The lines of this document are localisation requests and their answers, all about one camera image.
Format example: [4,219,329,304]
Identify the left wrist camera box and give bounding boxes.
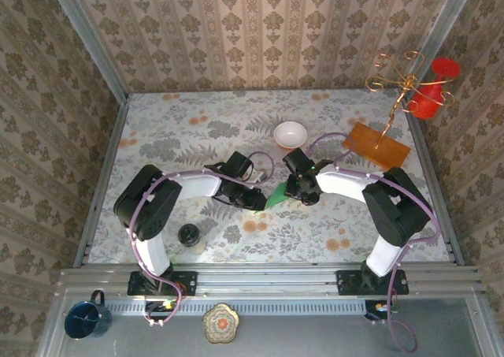
[224,151,255,179]

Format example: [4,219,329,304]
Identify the green paper sheet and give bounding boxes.
[254,181,291,215]

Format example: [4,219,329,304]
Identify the aluminium frame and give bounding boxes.
[35,0,497,357]

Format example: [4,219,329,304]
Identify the grey slotted cable duct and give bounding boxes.
[105,299,367,317]

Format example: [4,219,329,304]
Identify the gold wire stand wooden base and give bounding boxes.
[342,50,456,176]

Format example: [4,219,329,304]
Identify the red plastic goblet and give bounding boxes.
[407,57,461,121]

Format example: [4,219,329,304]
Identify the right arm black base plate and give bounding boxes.
[335,269,410,297]

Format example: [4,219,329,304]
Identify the patterned flower-shaped plate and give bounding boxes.
[202,303,240,344]

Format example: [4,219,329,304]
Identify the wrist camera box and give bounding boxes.
[224,151,255,179]
[282,148,317,177]

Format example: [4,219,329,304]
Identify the dark blue mug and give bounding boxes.
[64,289,113,340]

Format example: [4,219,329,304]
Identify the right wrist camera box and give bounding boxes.
[282,148,317,177]

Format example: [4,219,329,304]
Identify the orange bowl white inside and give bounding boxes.
[273,121,309,151]

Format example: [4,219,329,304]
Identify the floral tablecloth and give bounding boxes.
[87,90,452,264]

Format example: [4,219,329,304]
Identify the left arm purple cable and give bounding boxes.
[129,151,276,329]

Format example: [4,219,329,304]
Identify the grey metal shelf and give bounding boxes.
[50,297,489,357]

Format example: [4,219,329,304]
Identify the small circuit board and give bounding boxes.
[364,299,401,322]
[143,299,179,321]

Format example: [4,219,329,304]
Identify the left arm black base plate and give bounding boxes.
[126,270,198,297]

